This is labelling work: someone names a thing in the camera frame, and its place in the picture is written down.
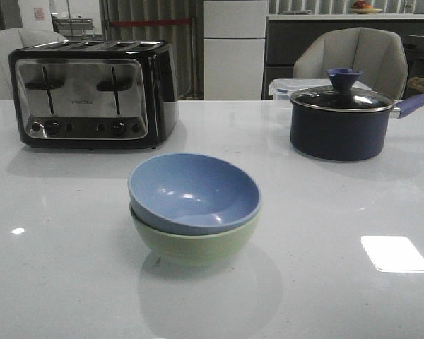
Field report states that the red barrier belt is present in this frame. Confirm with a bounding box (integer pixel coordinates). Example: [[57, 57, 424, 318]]
[[110, 18, 191, 28]]

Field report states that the white chair at left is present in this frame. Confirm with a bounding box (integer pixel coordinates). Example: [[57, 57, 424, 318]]
[[0, 28, 66, 100]]

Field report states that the tan sofa cushion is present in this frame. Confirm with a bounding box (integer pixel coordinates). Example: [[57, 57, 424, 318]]
[[405, 77, 424, 97]]

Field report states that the light green bowl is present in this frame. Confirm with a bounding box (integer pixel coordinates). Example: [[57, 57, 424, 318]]
[[129, 208, 261, 266]]

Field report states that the blue bowl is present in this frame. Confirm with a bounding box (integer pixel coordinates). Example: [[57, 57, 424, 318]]
[[128, 153, 261, 236]]

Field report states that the clear plastic food container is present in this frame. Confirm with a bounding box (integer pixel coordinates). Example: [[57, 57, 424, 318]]
[[269, 77, 370, 103]]

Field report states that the beige upholstered chair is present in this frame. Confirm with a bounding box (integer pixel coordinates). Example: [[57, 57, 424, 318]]
[[293, 27, 408, 99]]

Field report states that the dark blue saucepan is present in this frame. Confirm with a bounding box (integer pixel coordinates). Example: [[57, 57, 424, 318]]
[[290, 93, 424, 162]]

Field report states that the glass pot lid blue knob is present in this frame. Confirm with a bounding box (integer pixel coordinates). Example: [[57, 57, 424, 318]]
[[290, 68, 394, 112]]

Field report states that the fruit plate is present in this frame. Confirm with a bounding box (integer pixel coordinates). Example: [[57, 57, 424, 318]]
[[350, 0, 382, 14]]

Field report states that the white refrigerator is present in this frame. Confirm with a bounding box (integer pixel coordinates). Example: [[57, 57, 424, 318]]
[[203, 1, 269, 100]]

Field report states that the dark kitchen counter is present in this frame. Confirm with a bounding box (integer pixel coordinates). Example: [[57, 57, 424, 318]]
[[261, 13, 424, 100]]

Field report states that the black chrome four-slot toaster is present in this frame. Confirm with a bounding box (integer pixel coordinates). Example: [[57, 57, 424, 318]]
[[9, 40, 179, 149]]

